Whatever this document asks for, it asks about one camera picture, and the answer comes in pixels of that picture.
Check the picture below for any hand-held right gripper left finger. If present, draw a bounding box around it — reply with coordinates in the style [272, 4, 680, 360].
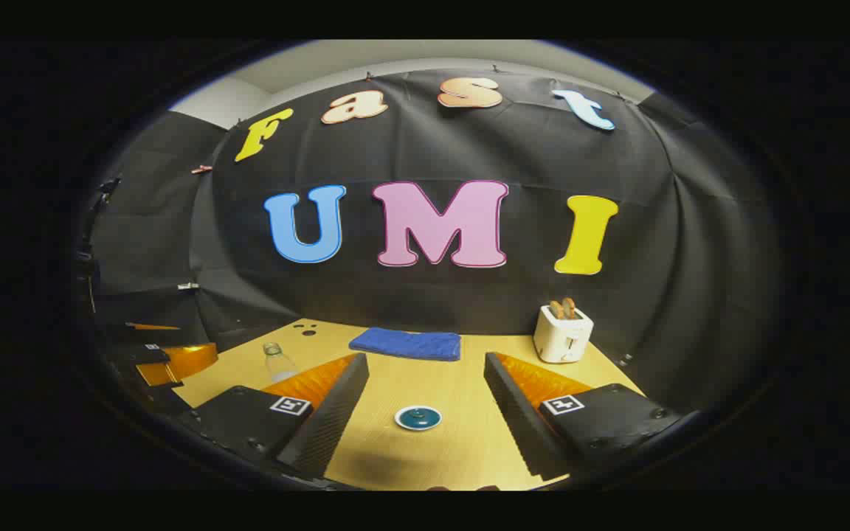
[176, 352, 371, 479]

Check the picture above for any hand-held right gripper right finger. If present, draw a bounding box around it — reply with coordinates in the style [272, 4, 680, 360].
[483, 351, 693, 480]

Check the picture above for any clear plastic water bottle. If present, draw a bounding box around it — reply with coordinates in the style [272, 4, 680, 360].
[263, 341, 299, 383]

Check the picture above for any white toaster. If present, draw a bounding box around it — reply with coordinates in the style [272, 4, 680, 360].
[533, 304, 595, 364]

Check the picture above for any blue towel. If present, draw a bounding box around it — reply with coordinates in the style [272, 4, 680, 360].
[348, 327, 463, 362]

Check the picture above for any black backdrop cloth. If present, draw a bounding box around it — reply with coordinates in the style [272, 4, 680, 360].
[86, 68, 780, 414]

